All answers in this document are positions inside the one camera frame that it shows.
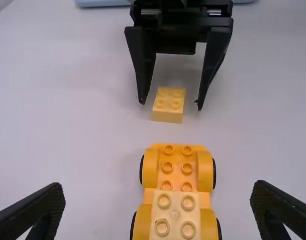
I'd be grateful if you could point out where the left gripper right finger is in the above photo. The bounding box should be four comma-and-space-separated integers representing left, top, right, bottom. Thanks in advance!
249, 179, 306, 240

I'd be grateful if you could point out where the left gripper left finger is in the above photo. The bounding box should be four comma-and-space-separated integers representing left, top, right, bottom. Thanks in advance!
0, 182, 67, 240

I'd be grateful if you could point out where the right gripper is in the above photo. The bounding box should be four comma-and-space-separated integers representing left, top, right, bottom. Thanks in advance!
124, 0, 234, 112

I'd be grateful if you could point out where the yellow toy brick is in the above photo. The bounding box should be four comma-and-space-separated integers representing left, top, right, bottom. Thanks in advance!
151, 86, 187, 125

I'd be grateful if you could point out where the yellow toy car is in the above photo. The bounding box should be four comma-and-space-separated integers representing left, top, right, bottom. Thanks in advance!
129, 142, 222, 240

